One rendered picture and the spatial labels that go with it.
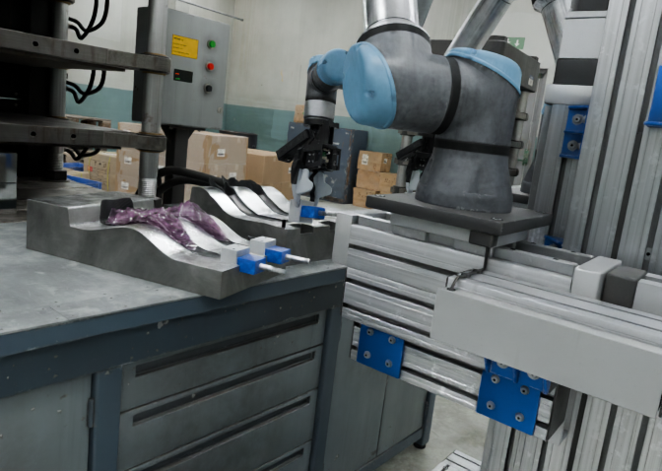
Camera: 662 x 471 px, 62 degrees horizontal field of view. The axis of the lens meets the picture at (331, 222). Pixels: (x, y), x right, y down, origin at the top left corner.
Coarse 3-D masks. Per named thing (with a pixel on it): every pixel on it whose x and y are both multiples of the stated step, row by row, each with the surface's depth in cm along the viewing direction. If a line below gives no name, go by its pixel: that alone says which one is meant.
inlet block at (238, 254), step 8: (224, 248) 107; (232, 248) 108; (240, 248) 108; (248, 248) 110; (224, 256) 108; (232, 256) 107; (240, 256) 108; (248, 256) 108; (256, 256) 109; (240, 264) 107; (248, 264) 106; (256, 264) 106; (264, 264) 107; (248, 272) 106; (256, 272) 107; (280, 272) 106
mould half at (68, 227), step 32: (32, 224) 119; (64, 224) 115; (96, 224) 119; (192, 224) 122; (224, 224) 130; (64, 256) 116; (96, 256) 113; (128, 256) 109; (160, 256) 106; (192, 256) 109; (192, 288) 104; (224, 288) 103
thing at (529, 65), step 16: (432, 48) 508; (496, 48) 476; (512, 48) 492; (528, 64) 538; (528, 80) 547; (512, 144) 555; (512, 160) 583; (400, 176) 543; (512, 176) 586; (400, 192) 542
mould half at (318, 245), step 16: (192, 192) 151; (208, 192) 147; (240, 192) 155; (272, 192) 164; (208, 208) 147; (224, 208) 144; (256, 208) 152; (288, 208) 160; (240, 224) 139; (256, 224) 136; (272, 224) 133; (288, 224) 136; (320, 224) 141; (288, 240) 130; (304, 240) 134; (320, 240) 139; (304, 256) 136; (320, 256) 140
